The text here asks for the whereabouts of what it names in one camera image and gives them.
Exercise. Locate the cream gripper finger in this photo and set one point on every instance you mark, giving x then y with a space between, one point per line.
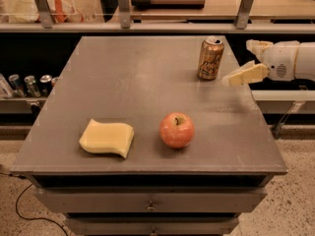
249 73
257 47

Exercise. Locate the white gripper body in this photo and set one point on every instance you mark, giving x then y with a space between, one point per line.
281 62

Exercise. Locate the orange soda can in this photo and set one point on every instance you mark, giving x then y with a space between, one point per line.
210 58

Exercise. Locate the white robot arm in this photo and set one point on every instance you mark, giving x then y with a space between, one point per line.
304 66

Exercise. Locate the small red can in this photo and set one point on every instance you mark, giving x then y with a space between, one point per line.
54 81

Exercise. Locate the dark silver-top can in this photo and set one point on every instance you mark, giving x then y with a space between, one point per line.
46 84

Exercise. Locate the green silver can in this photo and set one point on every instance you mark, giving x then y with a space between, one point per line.
32 86

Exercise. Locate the blue silver can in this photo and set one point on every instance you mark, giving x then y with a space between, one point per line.
16 82

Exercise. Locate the red apple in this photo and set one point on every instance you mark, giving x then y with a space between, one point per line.
176 130

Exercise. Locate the grey drawer cabinet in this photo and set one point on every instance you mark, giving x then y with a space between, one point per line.
138 80

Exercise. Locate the yellow sponge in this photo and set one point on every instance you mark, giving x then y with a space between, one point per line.
107 138

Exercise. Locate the lower drawer with knob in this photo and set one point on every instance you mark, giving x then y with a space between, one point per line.
151 226

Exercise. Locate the drawer with knob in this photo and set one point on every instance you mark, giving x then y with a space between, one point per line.
217 200
151 226

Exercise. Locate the upper drawer with knob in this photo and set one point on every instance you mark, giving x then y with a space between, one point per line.
217 200

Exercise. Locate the white orange plastic bag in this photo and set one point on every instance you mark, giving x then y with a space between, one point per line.
25 11

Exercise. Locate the clear acrylic box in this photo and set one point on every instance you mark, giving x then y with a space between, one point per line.
87 11

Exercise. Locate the right metal bracket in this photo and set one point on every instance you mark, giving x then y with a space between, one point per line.
242 17

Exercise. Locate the metal bracket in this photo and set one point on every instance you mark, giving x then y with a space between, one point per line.
242 17
44 12
124 14

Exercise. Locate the middle metal bracket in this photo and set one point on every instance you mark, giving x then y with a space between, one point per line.
124 14

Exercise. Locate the left metal bracket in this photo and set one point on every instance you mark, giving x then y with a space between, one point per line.
44 12

